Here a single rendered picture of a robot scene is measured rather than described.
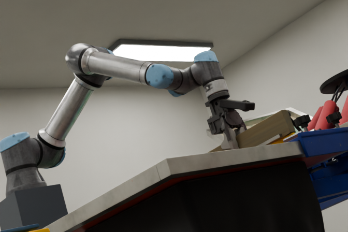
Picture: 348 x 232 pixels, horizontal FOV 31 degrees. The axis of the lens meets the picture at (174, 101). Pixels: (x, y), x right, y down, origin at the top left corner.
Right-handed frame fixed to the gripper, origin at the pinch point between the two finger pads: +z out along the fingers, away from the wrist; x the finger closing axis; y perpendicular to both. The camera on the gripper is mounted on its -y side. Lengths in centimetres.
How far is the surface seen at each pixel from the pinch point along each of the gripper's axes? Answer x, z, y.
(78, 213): 60, 8, 8
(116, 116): -269, -157, 381
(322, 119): -57, -9, 5
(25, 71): -146, -193, 341
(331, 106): -65, -14, 4
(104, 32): -185, -193, 263
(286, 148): 18.2, 8.6, -29.4
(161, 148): -318, -114, 381
